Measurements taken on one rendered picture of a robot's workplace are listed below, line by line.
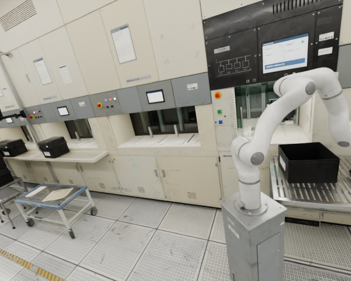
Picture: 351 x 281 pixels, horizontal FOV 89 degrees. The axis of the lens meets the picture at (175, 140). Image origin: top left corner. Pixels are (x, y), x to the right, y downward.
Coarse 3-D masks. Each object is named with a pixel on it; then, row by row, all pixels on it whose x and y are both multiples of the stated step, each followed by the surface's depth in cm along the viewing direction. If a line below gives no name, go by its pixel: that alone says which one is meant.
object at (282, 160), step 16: (288, 144) 139; (304, 144) 136; (320, 144) 131; (288, 160) 118; (304, 160) 140; (320, 160) 111; (336, 160) 109; (288, 176) 121; (304, 176) 117; (320, 176) 115; (336, 176) 112
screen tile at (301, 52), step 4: (300, 40) 125; (288, 44) 128; (292, 44) 127; (296, 44) 126; (300, 44) 126; (304, 44) 125; (288, 48) 129; (292, 48) 128; (300, 48) 126; (304, 48) 126; (288, 52) 130; (292, 52) 129; (296, 52) 128; (300, 52) 127; (304, 52) 127; (288, 56) 131; (292, 56) 130; (296, 56) 129
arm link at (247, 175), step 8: (232, 144) 104; (240, 144) 97; (232, 152) 105; (240, 160) 104; (240, 168) 102; (248, 168) 100; (256, 168) 101; (240, 176) 102; (248, 176) 98; (256, 176) 98; (248, 184) 100
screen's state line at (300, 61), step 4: (292, 60) 131; (296, 60) 130; (300, 60) 129; (304, 60) 128; (272, 64) 136; (276, 64) 135; (280, 64) 134; (284, 64) 134; (288, 64) 133; (292, 64) 132; (268, 68) 138; (272, 68) 137
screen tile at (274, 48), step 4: (280, 44) 130; (264, 48) 135; (268, 48) 134; (272, 48) 133; (276, 48) 132; (280, 48) 131; (268, 52) 135; (280, 52) 132; (272, 56) 134; (276, 56) 134; (280, 56) 133; (268, 60) 136; (272, 60) 135; (276, 60) 134
